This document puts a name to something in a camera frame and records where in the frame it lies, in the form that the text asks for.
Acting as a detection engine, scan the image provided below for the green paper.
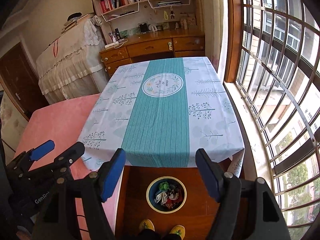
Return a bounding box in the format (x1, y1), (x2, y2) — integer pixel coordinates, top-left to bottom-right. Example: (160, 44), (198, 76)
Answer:
(159, 181), (170, 191)

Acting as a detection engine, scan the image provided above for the white paper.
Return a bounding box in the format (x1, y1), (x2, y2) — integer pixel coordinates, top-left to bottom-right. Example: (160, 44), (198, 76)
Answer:
(155, 191), (168, 205)

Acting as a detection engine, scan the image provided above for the cream and blue trash bin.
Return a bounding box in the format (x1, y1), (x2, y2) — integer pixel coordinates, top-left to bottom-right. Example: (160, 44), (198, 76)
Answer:
(146, 176), (187, 214)

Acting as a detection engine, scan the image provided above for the orange snack wrapper in bin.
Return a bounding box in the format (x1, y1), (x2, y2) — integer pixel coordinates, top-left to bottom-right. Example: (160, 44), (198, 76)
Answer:
(165, 192), (181, 210)

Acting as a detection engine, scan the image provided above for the right yellow slipper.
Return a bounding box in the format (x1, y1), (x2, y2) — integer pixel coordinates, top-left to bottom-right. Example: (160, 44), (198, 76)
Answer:
(169, 225), (186, 240)

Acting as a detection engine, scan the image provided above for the yellow slipper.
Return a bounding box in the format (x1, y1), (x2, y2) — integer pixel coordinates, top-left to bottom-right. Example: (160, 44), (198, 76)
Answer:
(169, 225), (186, 240)
(139, 219), (155, 231)

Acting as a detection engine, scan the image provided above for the left yellow slipper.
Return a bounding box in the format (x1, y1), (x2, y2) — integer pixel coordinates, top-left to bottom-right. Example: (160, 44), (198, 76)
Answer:
(139, 219), (155, 231)

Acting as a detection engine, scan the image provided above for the teal and white tablecloth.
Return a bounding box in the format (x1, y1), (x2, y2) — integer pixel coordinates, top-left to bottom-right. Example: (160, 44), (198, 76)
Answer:
(79, 57), (245, 176)

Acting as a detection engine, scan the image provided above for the dark wooden door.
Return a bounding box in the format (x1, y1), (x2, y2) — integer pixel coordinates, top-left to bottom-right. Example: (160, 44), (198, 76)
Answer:
(1, 42), (49, 118)

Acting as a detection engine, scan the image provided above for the white lace covered furniture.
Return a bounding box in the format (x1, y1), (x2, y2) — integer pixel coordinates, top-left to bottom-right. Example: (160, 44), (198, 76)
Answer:
(36, 18), (108, 105)

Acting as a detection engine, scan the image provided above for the metal window grille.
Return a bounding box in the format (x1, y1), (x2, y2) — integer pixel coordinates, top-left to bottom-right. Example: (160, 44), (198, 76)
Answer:
(236, 0), (319, 239)

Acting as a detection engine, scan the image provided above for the pen holder cup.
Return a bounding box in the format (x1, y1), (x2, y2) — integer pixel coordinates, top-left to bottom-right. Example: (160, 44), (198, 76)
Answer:
(108, 33), (118, 43)

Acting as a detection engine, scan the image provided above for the wooden desk with drawers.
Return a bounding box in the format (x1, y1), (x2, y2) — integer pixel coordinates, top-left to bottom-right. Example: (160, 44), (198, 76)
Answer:
(99, 29), (205, 77)

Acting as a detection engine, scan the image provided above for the beige curtain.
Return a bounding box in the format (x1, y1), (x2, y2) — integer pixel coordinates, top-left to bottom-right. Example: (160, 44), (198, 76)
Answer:
(201, 0), (228, 81)

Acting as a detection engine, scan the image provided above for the white power strip cable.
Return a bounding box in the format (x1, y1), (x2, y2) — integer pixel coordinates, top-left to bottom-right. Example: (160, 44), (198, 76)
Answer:
(104, 38), (129, 49)

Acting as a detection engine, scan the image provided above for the black picture frame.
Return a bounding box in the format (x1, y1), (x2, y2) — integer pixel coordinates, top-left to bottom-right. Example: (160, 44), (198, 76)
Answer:
(138, 22), (149, 34)

